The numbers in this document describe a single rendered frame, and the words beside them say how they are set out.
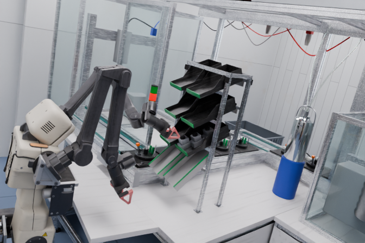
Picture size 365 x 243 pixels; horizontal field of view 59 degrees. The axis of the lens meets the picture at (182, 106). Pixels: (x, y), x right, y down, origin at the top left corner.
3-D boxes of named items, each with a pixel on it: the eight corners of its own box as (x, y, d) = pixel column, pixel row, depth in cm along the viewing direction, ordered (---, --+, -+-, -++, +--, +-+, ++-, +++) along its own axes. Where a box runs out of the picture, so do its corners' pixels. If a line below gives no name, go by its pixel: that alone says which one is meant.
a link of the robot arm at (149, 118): (140, 123, 162) (148, 119, 159) (142, 112, 166) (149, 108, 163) (150, 129, 166) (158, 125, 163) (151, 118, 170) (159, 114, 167)
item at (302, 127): (297, 164, 213) (313, 109, 205) (278, 155, 223) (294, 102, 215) (307, 161, 222) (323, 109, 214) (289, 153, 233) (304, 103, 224)
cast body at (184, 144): (181, 151, 177) (179, 140, 174) (177, 147, 181) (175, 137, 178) (194, 145, 180) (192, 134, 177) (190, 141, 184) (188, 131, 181)
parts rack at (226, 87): (197, 213, 181) (230, 73, 164) (159, 183, 208) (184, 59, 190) (222, 206, 195) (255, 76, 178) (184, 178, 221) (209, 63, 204)
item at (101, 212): (89, 244, 144) (90, 238, 144) (52, 159, 217) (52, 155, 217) (213, 221, 182) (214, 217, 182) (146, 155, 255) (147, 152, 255)
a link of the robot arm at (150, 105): (133, 128, 167) (129, 119, 161) (136, 110, 175) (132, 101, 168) (156, 127, 166) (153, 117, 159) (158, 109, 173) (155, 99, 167)
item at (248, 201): (182, 256, 149) (183, 250, 148) (62, 138, 257) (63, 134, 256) (325, 199, 242) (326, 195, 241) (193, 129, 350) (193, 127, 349)
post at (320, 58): (287, 179, 256) (339, -2, 226) (282, 177, 259) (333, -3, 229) (289, 178, 259) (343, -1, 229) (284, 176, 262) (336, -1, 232)
